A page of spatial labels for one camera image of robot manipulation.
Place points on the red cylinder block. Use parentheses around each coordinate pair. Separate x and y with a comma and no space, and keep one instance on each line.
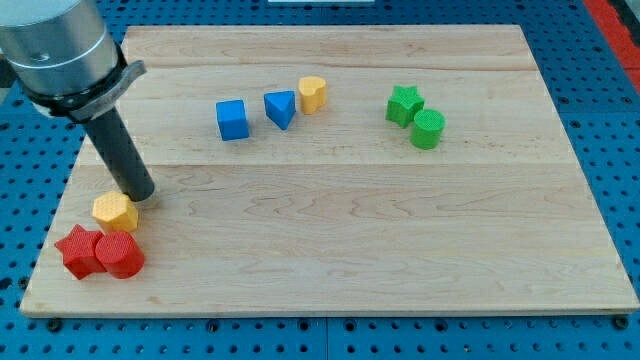
(119,254)

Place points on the yellow hexagon block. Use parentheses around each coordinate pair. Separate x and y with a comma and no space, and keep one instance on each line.
(114,211)

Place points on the green cylinder block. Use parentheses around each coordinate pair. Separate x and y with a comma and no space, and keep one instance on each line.
(427,129)

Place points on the blue cube block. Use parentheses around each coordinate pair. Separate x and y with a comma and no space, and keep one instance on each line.
(231,119)

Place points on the yellow heart block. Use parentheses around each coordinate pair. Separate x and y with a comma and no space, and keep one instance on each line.
(313,92)

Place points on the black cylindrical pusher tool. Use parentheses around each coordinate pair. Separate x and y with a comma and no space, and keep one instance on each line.
(116,148)

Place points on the blue triangle block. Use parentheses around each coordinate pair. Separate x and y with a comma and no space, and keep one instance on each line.
(280,107)

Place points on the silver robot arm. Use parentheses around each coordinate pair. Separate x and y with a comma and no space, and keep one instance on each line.
(65,58)

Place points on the wooden board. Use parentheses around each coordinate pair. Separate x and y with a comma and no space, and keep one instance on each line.
(340,214)

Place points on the red star block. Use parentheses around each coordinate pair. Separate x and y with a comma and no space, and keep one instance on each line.
(78,252)

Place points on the green star block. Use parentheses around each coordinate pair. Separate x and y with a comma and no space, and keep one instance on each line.
(403,104)

